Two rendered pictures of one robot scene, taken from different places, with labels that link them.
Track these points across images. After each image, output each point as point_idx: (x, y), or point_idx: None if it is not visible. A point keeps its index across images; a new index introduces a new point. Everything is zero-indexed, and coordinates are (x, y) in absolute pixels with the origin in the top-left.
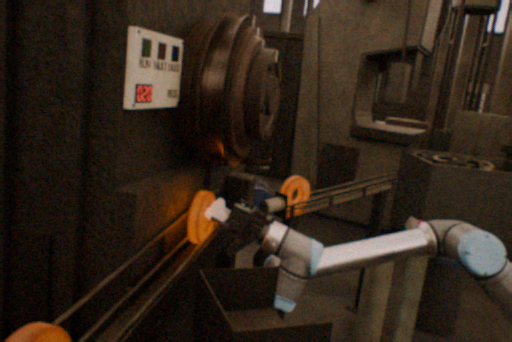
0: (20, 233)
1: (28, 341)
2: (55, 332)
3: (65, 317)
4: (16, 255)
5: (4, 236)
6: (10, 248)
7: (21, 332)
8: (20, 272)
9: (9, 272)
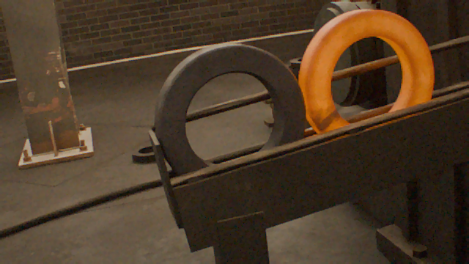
0: (464, 4)
1: (357, 14)
2: (399, 23)
3: (447, 44)
4: (462, 32)
5: (449, 9)
6: (456, 25)
7: (357, 10)
8: (467, 53)
9: (457, 56)
